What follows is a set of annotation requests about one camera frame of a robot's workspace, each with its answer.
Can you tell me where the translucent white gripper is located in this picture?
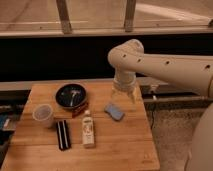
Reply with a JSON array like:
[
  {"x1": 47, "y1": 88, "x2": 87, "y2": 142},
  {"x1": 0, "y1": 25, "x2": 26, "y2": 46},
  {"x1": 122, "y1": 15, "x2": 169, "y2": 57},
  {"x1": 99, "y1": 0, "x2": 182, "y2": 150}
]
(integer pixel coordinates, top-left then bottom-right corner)
[{"x1": 112, "y1": 77, "x2": 136, "y2": 103}]

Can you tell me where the black bowl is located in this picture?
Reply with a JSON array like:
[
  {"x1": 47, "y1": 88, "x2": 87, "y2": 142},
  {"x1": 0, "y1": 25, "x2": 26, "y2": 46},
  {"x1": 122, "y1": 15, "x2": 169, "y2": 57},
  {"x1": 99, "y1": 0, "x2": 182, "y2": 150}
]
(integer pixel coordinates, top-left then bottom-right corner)
[{"x1": 55, "y1": 84, "x2": 87, "y2": 109}]

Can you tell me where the white plastic bottle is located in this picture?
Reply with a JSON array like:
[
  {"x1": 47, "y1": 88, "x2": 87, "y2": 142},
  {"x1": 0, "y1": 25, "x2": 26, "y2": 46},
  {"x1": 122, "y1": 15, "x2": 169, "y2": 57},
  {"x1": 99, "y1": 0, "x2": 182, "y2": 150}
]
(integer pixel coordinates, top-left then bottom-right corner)
[{"x1": 82, "y1": 110, "x2": 95, "y2": 148}]

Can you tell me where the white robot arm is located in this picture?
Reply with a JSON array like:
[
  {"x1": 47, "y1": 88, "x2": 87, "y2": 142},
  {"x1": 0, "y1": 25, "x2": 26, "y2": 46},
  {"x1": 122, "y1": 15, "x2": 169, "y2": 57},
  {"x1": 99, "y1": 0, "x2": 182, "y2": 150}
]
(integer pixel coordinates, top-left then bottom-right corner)
[{"x1": 108, "y1": 39, "x2": 213, "y2": 171}]

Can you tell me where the blue sponge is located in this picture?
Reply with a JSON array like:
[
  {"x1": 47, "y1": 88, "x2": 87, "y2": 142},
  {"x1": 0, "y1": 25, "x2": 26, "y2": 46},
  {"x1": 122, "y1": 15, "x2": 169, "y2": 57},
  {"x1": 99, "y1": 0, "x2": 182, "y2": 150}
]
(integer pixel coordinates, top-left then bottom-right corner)
[{"x1": 104, "y1": 103, "x2": 124, "y2": 121}]

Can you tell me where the black striped box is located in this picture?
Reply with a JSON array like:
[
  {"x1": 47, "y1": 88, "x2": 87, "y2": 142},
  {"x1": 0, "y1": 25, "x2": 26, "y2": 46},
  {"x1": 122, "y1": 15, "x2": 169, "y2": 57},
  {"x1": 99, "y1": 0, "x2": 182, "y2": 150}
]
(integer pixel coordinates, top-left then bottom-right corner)
[{"x1": 56, "y1": 120, "x2": 71, "y2": 151}]

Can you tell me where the right metal frame post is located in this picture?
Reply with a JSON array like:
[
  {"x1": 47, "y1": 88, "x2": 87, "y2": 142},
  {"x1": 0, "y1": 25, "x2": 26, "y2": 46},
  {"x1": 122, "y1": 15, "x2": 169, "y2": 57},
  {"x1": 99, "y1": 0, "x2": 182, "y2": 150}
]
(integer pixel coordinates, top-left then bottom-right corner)
[{"x1": 124, "y1": 0, "x2": 136, "y2": 32}]

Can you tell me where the metal frame post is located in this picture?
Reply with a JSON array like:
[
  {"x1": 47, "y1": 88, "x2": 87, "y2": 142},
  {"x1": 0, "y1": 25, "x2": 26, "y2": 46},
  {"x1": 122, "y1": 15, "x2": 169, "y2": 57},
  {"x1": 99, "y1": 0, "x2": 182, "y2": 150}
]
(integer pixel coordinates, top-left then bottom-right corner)
[
  {"x1": 124, "y1": 0, "x2": 136, "y2": 32},
  {"x1": 56, "y1": 0, "x2": 72, "y2": 34}
]

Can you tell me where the left metal frame post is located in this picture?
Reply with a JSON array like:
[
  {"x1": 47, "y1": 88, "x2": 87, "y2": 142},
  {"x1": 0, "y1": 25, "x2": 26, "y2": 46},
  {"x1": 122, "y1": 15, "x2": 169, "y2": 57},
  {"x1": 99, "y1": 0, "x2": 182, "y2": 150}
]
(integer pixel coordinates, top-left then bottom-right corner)
[{"x1": 56, "y1": 0, "x2": 72, "y2": 34}]

